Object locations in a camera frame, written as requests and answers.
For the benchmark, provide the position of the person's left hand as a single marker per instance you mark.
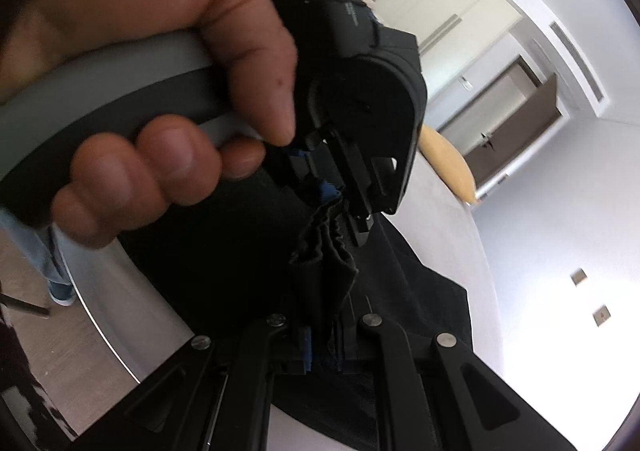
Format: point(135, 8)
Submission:
point(150, 16)

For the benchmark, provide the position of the bronze wall socket plate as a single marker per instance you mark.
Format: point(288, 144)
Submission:
point(602, 315)
point(578, 276)

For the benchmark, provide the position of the black rod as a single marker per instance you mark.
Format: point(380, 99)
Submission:
point(25, 307)

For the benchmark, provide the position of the person's leg in jeans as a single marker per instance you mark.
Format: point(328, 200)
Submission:
point(35, 251)

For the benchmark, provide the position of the white light switch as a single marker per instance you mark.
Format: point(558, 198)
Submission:
point(466, 82)

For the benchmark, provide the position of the ceiling air vent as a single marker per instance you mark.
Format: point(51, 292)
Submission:
point(575, 61)

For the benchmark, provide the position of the yellow cushion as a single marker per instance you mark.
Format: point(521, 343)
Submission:
point(447, 166)

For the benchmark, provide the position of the person's blue shoe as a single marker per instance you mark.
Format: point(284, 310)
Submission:
point(62, 293)

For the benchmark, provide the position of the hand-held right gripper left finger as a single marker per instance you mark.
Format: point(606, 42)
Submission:
point(306, 351)

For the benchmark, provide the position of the black denim pants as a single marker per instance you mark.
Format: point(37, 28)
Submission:
point(410, 281)

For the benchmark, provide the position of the brown door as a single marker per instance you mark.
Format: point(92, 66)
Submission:
point(515, 131)

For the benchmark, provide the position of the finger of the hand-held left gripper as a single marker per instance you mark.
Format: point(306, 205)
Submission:
point(305, 171)
point(357, 191)

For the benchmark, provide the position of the bed with white sheet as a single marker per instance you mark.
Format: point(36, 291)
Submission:
point(440, 241)

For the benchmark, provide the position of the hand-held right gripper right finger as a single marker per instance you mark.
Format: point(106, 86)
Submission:
point(350, 356)

